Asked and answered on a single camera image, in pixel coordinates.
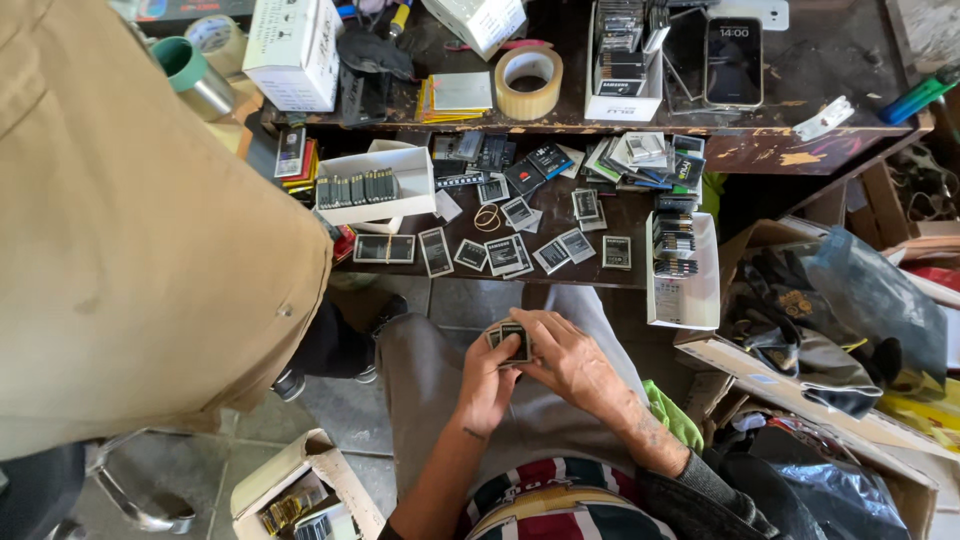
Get person's left hand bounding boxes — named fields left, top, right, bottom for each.
left=457, top=328, right=526, bottom=438

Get person's right hand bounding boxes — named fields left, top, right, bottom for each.
left=508, top=306, right=648, bottom=430

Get stack of phone batteries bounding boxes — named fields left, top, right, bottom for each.
left=486, top=320, right=534, bottom=367

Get grey trousers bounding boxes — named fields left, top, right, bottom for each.
left=373, top=283, right=651, bottom=502

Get green cloth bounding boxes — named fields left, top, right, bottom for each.
left=641, top=379, right=706, bottom=456

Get striped shirt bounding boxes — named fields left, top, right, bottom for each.
left=453, top=456, right=680, bottom=540

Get open white box with batteries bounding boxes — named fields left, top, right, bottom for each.
left=645, top=210, right=721, bottom=332

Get scattered pile of phone batteries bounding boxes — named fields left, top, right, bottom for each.
left=352, top=130, right=708, bottom=282

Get small cardboard box of parts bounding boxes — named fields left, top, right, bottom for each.
left=229, top=428, right=387, bottom=540

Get white box with battery row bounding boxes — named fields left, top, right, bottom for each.
left=315, top=139, right=438, bottom=235

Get cardboard box of black bags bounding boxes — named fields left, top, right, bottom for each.
left=673, top=217, right=960, bottom=540

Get clear packing tape roll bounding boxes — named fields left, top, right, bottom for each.
left=493, top=45, right=564, bottom=123

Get dark wooden desk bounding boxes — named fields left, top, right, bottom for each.
left=258, top=0, right=936, bottom=291

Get white box of stacked batteries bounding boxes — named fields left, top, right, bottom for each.
left=583, top=0, right=666, bottom=123

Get black plastic bag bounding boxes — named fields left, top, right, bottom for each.
left=750, top=423, right=912, bottom=540

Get stack of red yellow packets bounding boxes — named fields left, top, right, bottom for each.
left=273, top=126, right=321, bottom=199

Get blue plastic bag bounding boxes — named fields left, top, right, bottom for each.
left=802, top=225, right=950, bottom=399

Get black phone screen panel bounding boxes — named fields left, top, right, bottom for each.
left=339, top=63, right=391, bottom=127

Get dark glass screen panel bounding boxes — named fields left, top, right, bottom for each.
left=660, top=7, right=710, bottom=117

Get black smartphone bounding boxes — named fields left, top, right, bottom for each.
left=702, top=16, right=765, bottom=111

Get white plastic clip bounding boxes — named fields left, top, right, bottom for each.
left=793, top=95, right=856, bottom=142

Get black cloth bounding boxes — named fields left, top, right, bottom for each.
left=336, top=28, right=416, bottom=82

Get small white carton box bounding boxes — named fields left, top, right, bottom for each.
left=420, top=0, right=528, bottom=63

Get large white carton box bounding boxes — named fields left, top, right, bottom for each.
left=241, top=0, right=346, bottom=114

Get white phone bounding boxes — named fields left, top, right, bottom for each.
left=708, top=0, right=791, bottom=33

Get steel cup with green rim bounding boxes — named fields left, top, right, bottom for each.
left=150, top=36, right=237, bottom=123

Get beige masking tape roll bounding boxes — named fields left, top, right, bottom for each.
left=183, top=13, right=249, bottom=76

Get green lighter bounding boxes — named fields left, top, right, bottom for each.
left=879, top=66, right=960, bottom=126

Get pink handled tool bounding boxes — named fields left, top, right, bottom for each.
left=442, top=37, right=555, bottom=54

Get metal chair frame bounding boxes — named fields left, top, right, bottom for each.
left=45, top=429, right=198, bottom=540

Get yellow handled screwdriver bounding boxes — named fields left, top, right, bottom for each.
left=387, top=0, right=415, bottom=40

